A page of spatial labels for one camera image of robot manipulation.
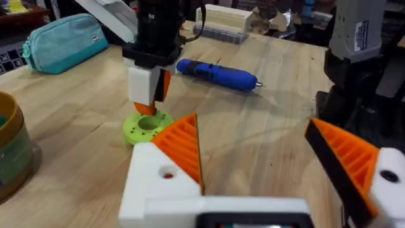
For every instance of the brown and green tub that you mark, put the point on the brown and green tub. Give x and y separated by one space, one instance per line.
14 149

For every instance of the green disc with holes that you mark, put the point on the green disc with holes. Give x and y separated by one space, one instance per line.
144 128

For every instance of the dark keyboard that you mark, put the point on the dark keyboard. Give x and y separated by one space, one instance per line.
11 60

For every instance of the teal zip bag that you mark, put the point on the teal zip bag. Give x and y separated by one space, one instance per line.
63 42

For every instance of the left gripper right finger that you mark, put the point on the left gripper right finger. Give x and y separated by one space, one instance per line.
384 190

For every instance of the heap of crumpled packaging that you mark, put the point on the heap of crumpled packaging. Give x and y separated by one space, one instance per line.
273 20

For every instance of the blue electric screwdriver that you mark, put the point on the blue electric screwdriver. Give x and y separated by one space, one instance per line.
218 74

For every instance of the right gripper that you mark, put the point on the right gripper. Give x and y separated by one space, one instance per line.
158 28

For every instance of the beige box with grey base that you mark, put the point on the beige box with grey base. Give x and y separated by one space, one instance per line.
221 22

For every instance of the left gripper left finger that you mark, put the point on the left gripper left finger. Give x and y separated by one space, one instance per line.
148 177

